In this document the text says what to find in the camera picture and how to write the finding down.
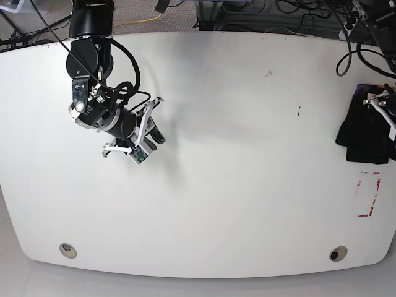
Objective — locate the white power strip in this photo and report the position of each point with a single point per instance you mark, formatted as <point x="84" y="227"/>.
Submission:
<point x="349" y="10"/>

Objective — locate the black silver gripper body image-left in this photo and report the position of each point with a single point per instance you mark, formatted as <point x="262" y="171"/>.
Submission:
<point x="96" y="107"/>

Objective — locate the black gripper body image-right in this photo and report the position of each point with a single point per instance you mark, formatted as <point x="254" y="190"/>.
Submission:
<point x="388" y="100"/>

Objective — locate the red tape rectangle marking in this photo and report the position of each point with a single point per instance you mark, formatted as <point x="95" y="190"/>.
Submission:
<point x="366" y="193"/>

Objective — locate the right table cable grommet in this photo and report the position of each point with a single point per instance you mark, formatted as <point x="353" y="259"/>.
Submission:
<point x="338" y="254"/>

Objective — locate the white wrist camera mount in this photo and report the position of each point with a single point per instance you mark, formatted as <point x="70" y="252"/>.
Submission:
<point x="136" y="133"/>
<point x="375" y="101"/>

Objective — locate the table cable grommet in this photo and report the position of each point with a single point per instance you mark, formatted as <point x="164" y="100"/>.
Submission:
<point x="338" y="254"/>
<point x="68" y="251"/>

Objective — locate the black T-shirt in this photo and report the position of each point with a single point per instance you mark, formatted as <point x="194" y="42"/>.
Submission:
<point x="364" y="132"/>

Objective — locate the black tripod stand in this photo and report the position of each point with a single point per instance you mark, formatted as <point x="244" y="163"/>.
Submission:
<point x="19" y="40"/>

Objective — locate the left table cable grommet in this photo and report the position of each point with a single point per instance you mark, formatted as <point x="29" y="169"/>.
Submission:
<point x="68" y="251"/>

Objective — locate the metal frame base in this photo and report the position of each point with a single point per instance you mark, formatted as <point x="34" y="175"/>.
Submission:
<point x="227" y="15"/>

